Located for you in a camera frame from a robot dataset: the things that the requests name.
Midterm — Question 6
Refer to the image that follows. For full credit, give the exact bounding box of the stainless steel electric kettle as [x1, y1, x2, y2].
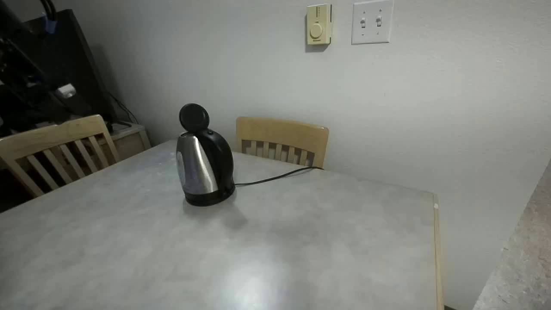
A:
[175, 102, 238, 209]

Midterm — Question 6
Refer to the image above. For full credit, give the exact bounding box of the blue tag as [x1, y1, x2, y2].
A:
[42, 16, 61, 37]

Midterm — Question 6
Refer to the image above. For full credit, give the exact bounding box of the small wooden side table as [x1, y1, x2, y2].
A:
[109, 121, 154, 164]

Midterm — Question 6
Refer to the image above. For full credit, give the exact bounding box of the grey speckled countertop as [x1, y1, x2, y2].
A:
[473, 163, 551, 310]

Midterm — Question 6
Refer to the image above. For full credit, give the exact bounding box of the white label tag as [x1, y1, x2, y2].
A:
[56, 83, 80, 99]

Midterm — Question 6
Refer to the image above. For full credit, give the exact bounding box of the black kettle power cable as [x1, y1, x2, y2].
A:
[233, 166, 324, 188]

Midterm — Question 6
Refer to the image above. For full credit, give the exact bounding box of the wooden chair with long slats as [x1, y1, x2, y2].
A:
[0, 113, 123, 201]

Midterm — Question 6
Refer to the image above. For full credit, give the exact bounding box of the black shelving unit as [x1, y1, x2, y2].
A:
[0, 0, 126, 139]

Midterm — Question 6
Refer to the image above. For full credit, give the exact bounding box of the wooden chair backrest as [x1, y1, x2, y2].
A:
[235, 116, 331, 171]

